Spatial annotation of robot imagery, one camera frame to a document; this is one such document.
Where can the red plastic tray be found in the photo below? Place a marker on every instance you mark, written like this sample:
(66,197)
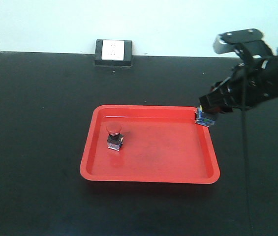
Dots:
(161,144)

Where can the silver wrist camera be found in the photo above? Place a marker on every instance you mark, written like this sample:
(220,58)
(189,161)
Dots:
(225,42)

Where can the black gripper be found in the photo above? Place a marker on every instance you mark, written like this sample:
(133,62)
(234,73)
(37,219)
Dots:
(249,51)

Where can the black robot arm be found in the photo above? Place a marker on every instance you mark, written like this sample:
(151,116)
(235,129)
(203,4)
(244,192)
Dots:
(248,86)

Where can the black white wall socket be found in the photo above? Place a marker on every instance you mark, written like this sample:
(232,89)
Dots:
(113,53)

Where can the yellow mushroom push button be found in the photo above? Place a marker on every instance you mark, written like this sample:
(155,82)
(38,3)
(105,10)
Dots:
(205,119)

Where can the red mushroom push button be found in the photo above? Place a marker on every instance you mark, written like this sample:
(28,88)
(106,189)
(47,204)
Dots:
(115,139)

